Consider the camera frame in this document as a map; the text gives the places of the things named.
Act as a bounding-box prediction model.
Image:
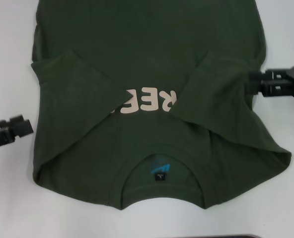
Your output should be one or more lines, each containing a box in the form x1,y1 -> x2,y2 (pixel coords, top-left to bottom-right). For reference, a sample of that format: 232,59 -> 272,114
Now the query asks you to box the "dark rounded panel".
206,233 -> 270,238

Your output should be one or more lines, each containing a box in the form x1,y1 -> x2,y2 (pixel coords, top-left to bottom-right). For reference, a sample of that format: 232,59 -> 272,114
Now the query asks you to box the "dark green printed t-shirt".
30,0 -> 293,208

